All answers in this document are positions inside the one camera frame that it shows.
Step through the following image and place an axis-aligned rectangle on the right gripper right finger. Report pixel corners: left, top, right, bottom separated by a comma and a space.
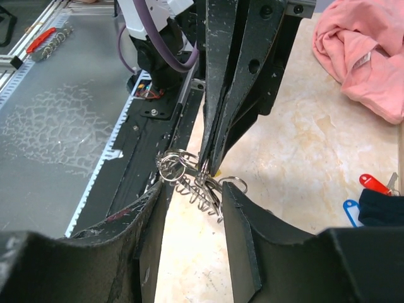
222, 181, 319, 303

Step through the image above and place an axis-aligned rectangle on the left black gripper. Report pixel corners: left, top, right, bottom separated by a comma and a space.
196, 1, 316, 175

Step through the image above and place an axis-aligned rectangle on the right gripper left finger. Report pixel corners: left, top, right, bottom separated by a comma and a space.
64, 181, 167, 302

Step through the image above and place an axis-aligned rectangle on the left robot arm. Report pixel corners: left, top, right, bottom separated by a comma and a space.
119, 1, 316, 174

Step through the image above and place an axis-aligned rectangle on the blue key tag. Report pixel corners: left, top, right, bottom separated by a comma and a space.
343, 199, 363, 227

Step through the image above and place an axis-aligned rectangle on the dark navy vest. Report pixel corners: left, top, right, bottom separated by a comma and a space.
358, 188, 404, 228

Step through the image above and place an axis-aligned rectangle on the pink cloth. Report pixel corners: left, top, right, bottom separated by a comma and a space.
312, 1, 403, 124

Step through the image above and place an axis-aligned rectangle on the red key tag left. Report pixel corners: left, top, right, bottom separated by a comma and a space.
359, 174, 392, 196

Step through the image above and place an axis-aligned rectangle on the red clip tool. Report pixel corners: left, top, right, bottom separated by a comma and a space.
26, 27, 56, 54

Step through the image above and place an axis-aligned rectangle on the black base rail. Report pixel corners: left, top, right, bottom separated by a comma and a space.
66, 79, 205, 236

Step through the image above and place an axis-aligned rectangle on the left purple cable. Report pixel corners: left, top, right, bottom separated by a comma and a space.
117, 0, 199, 75

